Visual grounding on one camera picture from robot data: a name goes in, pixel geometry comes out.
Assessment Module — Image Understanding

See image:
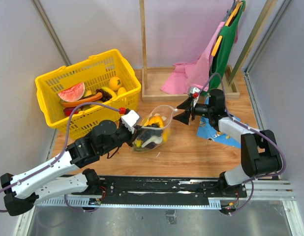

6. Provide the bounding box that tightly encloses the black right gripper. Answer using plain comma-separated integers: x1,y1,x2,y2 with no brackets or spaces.
173,97,213,125

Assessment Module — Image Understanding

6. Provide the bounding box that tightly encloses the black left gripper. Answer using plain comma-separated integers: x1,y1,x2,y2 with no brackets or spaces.
100,117,144,155

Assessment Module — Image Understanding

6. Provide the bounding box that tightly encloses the long yellow banana toy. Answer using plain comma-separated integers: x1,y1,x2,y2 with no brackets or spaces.
133,140,144,151

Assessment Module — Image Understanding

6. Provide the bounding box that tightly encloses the yellow bell pepper toy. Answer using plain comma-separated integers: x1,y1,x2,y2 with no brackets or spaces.
148,116,164,128

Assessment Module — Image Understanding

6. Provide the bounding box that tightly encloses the clear zip top bag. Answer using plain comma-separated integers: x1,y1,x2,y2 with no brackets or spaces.
133,105,178,152

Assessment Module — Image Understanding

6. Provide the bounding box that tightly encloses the white garlic bulb toy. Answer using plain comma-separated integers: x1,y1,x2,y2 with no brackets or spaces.
141,136,163,148

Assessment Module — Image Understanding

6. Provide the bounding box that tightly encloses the dark blue grape bunch toy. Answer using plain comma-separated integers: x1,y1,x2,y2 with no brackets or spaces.
137,129,163,143

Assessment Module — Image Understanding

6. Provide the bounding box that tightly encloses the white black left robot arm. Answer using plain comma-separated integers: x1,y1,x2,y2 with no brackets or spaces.
0,120,143,216

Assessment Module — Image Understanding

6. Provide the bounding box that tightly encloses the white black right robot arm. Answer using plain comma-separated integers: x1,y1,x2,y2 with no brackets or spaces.
174,87,284,197

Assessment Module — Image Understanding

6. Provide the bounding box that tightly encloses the blue cartoon print cloth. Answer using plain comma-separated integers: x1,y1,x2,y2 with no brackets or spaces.
197,97,248,148

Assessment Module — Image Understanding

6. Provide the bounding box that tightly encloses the pink cloth garment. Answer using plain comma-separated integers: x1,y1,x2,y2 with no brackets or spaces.
160,21,225,94

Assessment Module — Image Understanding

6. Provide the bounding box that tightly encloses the yellow lemon toy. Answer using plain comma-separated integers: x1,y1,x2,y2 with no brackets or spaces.
117,87,127,96

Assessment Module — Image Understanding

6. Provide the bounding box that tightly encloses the orange hot dog toy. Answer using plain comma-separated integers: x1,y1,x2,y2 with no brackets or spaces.
60,93,102,108

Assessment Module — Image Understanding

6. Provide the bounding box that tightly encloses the yellow plastic shopping basket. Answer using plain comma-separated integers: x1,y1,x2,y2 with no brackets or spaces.
35,49,141,139

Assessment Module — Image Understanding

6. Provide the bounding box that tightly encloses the orange fruit toy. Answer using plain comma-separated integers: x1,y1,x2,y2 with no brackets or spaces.
109,76,123,91

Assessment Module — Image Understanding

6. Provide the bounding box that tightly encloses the red chili pepper toy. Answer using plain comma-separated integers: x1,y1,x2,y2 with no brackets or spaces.
63,107,81,117

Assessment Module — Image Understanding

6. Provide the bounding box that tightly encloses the green cloth garment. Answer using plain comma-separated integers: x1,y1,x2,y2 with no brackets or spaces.
201,0,246,95

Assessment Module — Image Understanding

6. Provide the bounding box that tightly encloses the watermelon slice toy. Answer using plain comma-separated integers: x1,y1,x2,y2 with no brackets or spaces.
58,82,85,102

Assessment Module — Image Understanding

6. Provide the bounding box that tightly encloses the yellow clothes hanger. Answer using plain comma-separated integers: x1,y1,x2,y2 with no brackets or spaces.
211,35,223,57

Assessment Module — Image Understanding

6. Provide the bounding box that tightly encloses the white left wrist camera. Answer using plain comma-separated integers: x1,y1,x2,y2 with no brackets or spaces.
121,109,141,134

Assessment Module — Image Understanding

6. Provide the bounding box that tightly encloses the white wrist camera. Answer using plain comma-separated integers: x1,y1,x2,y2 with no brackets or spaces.
187,86,200,106
121,109,141,134

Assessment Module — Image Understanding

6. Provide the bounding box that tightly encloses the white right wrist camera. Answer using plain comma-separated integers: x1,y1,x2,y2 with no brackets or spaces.
187,86,200,106

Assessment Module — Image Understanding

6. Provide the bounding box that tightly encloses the wooden clothes rack frame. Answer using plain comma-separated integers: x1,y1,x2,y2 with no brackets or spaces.
139,0,277,102

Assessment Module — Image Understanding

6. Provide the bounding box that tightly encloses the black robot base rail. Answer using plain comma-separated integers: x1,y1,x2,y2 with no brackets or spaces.
70,175,248,207

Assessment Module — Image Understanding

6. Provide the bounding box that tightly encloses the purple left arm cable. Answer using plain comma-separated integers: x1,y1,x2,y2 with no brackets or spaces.
0,102,128,213

